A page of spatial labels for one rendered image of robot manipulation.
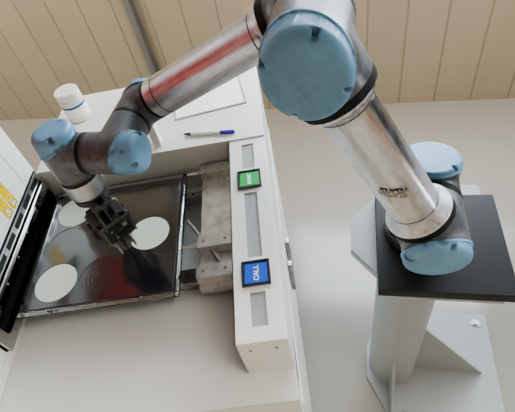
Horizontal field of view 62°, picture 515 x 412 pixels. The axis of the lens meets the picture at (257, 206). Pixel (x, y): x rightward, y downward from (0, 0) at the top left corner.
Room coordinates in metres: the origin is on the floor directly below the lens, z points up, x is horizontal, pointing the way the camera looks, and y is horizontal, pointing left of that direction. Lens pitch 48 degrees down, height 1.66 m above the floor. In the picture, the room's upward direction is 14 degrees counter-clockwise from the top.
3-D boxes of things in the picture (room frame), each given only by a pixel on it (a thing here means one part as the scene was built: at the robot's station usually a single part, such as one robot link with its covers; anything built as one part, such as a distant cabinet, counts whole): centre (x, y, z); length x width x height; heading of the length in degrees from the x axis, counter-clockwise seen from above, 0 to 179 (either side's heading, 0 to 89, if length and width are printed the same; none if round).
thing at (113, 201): (0.64, 0.31, 1.05); 0.09 x 0.08 x 0.12; 30
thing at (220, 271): (0.53, 0.12, 0.89); 0.08 x 0.03 x 0.03; 83
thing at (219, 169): (0.85, 0.09, 0.89); 0.08 x 0.03 x 0.03; 83
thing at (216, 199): (0.69, 0.11, 0.87); 0.36 x 0.08 x 0.03; 173
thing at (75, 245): (0.70, 0.37, 0.90); 0.34 x 0.34 x 0.01; 83
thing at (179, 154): (1.07, 0.23, 0.89); 0.62 x 0.35 x 0.14; 83
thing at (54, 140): (0.64, 0.31, 1.21); 0.09 x 0.08 x 0.11; 70
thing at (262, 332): (0.59, 0.02, 0.89); 0.55 x 0.09 x 0.14; 173
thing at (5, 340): (0.71, 0.58, 0.89); 0.44 x 0.02 x 0.10; 173
